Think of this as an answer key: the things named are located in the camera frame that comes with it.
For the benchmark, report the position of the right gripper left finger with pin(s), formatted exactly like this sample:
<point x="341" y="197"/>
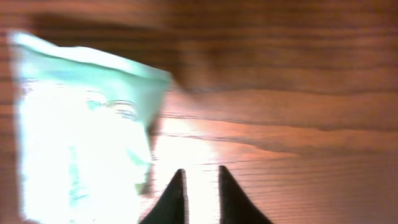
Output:
<point x="172" y="205"/>

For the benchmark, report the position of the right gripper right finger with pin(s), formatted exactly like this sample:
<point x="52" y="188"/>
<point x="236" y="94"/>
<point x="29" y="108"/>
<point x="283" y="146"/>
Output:
<point x="235" y="205"/>

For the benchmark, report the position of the teal wet wipes packet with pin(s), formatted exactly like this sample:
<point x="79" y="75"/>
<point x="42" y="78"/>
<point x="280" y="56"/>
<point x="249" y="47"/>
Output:
<point x="83" y="116"/>

